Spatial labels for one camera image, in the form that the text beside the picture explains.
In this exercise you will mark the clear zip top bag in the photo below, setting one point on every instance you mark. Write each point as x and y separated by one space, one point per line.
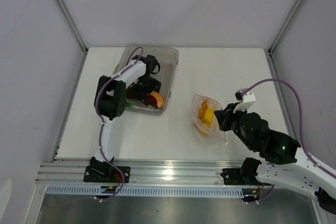
216 136

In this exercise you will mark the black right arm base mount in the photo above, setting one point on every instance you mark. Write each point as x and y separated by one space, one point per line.
246 175

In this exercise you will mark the corner aluminium post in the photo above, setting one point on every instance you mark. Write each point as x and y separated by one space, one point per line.
294 11
71 24

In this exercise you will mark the clear plastic food bin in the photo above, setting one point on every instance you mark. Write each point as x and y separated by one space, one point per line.
167 58

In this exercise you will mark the red yellow mango slice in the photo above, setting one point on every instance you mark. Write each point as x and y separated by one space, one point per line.
153 99

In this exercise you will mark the green onion stalks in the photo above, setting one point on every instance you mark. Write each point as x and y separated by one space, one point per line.
140 107

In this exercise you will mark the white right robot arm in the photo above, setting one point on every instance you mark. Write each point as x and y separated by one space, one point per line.
283 161

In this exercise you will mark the yellow chicken toy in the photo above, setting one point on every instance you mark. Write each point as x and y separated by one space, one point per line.
202 110

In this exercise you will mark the orange yellow potato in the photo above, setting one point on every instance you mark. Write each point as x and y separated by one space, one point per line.
201 132

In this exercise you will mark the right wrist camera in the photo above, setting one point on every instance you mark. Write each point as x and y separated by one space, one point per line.
245 100

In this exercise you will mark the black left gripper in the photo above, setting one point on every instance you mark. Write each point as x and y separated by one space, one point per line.
155 86

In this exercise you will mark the right corner aluminium post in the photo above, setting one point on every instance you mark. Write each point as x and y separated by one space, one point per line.
294 11

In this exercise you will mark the white slotted cable duct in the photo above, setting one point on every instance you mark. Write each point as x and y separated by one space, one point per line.
146 191

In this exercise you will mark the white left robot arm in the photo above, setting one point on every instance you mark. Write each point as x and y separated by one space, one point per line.
133 82

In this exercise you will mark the aluminium table edge rail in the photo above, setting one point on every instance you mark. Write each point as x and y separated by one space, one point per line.
143 172

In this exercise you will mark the left corner aluminium post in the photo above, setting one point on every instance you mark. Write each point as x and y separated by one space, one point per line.
71 24

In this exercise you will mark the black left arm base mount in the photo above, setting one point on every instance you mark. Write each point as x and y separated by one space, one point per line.
102 175

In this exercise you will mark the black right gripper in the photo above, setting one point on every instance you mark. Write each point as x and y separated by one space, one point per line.
223 116

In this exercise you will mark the yellow lemon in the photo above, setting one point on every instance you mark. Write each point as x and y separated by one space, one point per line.
208 118

